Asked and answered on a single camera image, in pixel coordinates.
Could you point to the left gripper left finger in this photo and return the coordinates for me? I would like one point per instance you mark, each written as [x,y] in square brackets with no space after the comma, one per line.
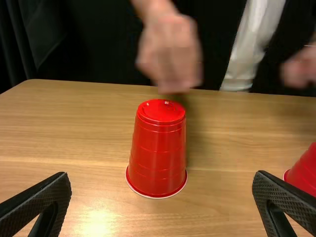
[24,205]

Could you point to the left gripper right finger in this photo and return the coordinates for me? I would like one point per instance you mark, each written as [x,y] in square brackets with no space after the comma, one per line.
[276,192]

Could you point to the red cup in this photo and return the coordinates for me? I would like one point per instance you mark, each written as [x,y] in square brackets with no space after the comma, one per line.
[304,170]
[158,153]

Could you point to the person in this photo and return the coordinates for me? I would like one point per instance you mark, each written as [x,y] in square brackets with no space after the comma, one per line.
[170,51]

